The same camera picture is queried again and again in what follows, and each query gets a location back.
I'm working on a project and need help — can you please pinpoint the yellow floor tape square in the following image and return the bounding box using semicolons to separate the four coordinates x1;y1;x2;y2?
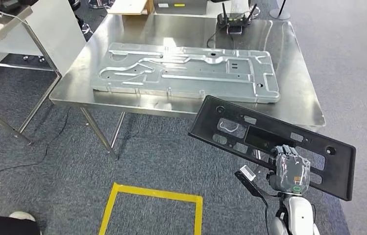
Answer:
98;182;203;235

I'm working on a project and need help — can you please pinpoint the person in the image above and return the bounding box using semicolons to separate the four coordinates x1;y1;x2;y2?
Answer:
0;211;42;235

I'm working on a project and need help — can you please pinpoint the black router with antennas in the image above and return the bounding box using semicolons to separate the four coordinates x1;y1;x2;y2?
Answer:
217;2;258;35

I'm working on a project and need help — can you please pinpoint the grey box with labels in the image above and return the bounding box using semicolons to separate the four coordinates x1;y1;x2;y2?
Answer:
153;0;208;16

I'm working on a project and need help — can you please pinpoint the black floor cable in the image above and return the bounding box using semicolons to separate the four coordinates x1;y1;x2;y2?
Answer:
0;107;71;189

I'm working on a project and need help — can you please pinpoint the stainless steel workbench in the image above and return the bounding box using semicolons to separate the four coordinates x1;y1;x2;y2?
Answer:
49;13;327;162

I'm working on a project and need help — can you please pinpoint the stamped grey metal panel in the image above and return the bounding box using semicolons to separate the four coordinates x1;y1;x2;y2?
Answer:
90;42;281;104

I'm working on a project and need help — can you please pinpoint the white container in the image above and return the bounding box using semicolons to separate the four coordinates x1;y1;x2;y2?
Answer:
228;0;262;20

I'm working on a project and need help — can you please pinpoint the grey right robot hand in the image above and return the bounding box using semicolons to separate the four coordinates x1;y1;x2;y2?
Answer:
267;145;312;195

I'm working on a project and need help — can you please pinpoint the white board panel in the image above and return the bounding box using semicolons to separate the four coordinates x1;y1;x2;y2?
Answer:
0;0;87;78

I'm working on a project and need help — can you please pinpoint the pale wooden board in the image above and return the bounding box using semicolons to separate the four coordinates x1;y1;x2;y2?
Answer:
107;0;155;16

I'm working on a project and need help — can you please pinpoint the chrome chair base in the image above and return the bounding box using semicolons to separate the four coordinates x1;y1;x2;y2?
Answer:
87;0;116;9

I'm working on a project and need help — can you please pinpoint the black device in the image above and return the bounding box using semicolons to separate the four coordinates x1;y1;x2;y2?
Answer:
0;0;39;15

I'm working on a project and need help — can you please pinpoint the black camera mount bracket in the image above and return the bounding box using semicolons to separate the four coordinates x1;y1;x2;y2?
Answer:
234;170;280;199

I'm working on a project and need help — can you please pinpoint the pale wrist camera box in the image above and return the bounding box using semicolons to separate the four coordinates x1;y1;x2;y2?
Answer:
239;164;257;182

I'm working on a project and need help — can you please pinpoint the round base floor stand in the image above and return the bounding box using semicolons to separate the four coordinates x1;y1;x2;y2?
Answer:
269;0;292;21

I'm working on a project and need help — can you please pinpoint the black license plate frame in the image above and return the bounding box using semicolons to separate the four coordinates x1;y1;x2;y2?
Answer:
188;94;357;202

